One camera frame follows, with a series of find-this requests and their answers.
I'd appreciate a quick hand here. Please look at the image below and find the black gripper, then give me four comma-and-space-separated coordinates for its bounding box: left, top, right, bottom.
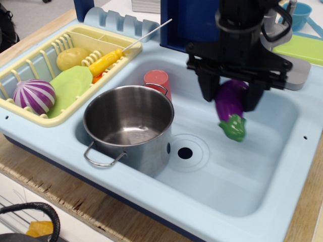
185, 23, 292, 112

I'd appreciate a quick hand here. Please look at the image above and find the purple toy eggplant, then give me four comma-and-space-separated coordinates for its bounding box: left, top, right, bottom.
214, 80, 248, 142

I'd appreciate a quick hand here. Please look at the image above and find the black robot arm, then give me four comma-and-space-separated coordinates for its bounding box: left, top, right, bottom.
185, 1, 293, 112

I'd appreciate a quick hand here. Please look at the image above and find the stainless steel pot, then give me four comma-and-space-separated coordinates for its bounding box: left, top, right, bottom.
83, 86, 174, 176

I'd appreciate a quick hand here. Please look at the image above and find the grey toy faucet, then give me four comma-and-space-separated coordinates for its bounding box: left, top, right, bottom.
259, 0, 311, 91

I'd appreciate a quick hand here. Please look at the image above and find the pink plastic cup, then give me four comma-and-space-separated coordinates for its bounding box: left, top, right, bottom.
144, 70, 172, 101

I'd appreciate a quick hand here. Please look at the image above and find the dark blue plastic box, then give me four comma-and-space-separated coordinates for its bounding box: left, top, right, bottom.
74, 1, 219, 53

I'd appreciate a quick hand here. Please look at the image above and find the green cutting board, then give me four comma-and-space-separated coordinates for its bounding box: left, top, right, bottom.
273, 35, 322, 66

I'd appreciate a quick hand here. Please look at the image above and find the blue plastic cup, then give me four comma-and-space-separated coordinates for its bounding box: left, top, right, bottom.
282, 1, 322, 39

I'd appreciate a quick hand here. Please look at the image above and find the light blue toy sink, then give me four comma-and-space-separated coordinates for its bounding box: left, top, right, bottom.
1, 18, 322, 241

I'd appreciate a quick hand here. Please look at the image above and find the grey ribbed box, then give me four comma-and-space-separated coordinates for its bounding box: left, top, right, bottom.
131, 0, 161, 14

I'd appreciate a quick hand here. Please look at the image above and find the orange toy piece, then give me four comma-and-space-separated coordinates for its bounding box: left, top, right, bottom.
92, 73, 102, 84

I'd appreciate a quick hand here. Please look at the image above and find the green plastic plate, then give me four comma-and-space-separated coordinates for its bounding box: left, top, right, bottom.
47, 66, 93, 118

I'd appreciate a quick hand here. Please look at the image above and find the yellow toy potato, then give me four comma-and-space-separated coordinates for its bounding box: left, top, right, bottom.
56, 47, 88, 71

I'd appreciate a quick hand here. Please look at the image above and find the yellow dish rack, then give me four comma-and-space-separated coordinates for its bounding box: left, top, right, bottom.
1, 24, 142, 127

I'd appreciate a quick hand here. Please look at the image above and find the purple striped toy onion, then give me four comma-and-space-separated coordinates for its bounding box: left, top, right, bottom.
12, 79, 56, 115

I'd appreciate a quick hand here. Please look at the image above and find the black bag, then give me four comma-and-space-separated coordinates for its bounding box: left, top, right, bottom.
1, 4, 20, 52

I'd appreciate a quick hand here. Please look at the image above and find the yellow tape piece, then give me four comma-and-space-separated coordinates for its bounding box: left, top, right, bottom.
26, 221, 53, 237

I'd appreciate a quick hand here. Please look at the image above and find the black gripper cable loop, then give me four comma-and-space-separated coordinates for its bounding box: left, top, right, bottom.
260, 0, 293, 43

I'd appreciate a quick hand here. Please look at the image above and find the black braided cable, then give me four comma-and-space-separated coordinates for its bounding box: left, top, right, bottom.
0, 202, 61, 242

